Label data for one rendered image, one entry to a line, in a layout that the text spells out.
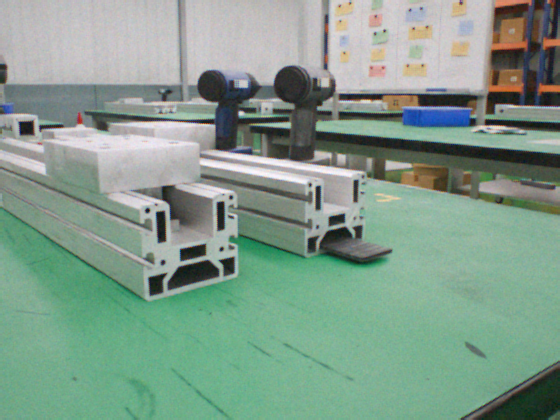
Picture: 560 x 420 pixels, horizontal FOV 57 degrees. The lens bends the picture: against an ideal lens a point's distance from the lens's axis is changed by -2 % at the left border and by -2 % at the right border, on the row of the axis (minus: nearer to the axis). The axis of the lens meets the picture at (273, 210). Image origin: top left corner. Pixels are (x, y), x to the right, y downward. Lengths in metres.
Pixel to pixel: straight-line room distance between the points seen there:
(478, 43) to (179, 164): 3.19
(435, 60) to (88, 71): 9.91
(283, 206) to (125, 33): 12.59
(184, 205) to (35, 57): 12.04
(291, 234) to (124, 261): 0.19
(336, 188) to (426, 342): 0.27
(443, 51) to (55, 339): 3.52
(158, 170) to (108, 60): 12.38
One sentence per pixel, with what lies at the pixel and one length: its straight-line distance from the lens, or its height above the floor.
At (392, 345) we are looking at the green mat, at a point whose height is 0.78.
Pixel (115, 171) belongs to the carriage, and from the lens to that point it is 0.51.
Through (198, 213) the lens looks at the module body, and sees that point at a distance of 0.50.
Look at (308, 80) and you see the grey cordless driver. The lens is 0.83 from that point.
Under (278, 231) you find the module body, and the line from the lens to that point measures 0.60.
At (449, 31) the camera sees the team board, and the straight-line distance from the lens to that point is 3.76.
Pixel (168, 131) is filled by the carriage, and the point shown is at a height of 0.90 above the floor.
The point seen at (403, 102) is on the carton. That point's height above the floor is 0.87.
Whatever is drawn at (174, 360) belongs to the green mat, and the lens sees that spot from 0.37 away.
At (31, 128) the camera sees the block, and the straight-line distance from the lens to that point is 2.23.
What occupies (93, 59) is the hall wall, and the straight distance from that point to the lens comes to 12.81.
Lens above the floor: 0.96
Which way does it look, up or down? 13 degrees down
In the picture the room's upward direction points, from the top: straight up
